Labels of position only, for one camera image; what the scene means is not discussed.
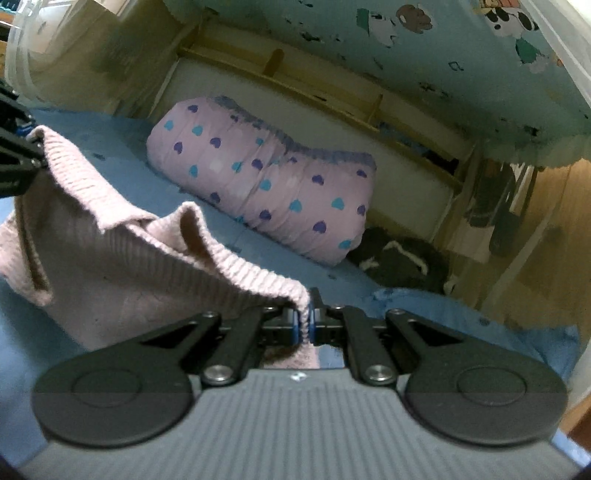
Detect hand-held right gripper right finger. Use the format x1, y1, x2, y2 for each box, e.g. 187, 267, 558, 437
309, 287, 467, 387

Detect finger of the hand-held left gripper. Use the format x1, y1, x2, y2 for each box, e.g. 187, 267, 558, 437
0, 85, 36, 136
0, 134, 48, 199

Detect teal cartoon-print cloth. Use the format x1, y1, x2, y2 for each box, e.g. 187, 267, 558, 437
161, 0, 591, 163

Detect wooden headboard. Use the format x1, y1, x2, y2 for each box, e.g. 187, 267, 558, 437
157, 21, 476, 241

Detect pink knit cardigan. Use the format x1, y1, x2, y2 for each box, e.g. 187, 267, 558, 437
0, 124, 321, 370

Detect dark cloth with white trim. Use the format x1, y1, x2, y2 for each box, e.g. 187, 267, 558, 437
346, 225, 451, 294

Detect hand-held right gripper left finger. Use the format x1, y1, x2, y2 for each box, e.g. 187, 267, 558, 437
134, 305, 299, 387

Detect white translucent curtain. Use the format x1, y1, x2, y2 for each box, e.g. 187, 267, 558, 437
4, 0, 63, 100

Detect blue pillow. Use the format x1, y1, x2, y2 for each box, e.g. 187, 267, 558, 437
365, 286, 580, 381

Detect pink heart-print quilt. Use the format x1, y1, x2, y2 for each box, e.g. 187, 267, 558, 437
145, 95, 377, 266

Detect hanging dark clothes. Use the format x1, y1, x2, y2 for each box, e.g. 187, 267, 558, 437
466, 159, 525, 257

